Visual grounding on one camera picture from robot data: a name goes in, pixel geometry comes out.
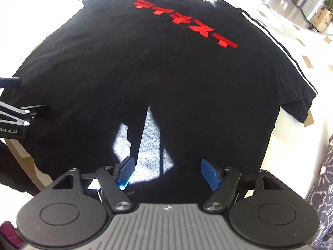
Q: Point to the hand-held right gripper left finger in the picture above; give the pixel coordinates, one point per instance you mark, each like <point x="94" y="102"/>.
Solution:
<point x="124" y="173"/>

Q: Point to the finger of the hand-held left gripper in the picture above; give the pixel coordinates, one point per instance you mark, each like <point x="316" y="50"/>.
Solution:
<point x="11" y="82"/>
<point x="39" y="110"/>

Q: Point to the person's dark patterned clothing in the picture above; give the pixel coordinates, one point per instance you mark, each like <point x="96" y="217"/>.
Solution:
<point x="322" y="187"/>

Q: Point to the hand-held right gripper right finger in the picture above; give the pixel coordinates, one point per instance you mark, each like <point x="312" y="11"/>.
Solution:
<point x="210" y="174"/>

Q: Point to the black t-shirt with red print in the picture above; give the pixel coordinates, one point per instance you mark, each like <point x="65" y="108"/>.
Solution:
<point x="156" y="83"/>

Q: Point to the brown cardboard box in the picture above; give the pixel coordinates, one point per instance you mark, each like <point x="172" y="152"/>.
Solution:
<point x="322" y="18"/>

